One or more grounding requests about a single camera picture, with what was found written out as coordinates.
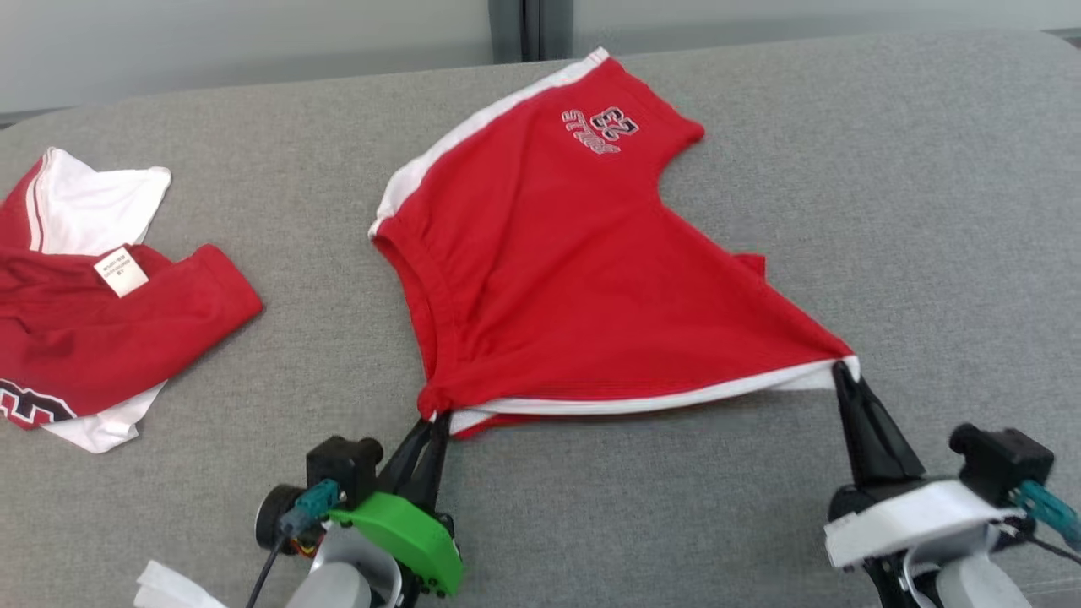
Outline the teal plug black cable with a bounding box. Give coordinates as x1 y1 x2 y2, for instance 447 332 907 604
1001 480 1081 565
247 479 342 608

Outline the grey vertical post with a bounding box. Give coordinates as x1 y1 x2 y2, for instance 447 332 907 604
487 0 576 65

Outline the left teal plug black cable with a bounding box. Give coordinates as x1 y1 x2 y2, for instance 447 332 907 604
247 479 342 608

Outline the white paper tag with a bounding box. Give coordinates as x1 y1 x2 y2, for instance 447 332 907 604
133 559 231 608

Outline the red white numbered jersey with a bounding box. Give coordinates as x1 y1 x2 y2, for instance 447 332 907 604
0 147 265 454

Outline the right teal plug black cable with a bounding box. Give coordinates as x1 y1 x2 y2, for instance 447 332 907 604
1001 480 1081 565

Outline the red shorts white trim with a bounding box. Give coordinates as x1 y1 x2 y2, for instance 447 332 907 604
368 46 861 439

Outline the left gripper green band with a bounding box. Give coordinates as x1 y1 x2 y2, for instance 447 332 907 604
255 412 466 599

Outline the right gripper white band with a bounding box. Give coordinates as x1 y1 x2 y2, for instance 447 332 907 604
823 360 1024 573

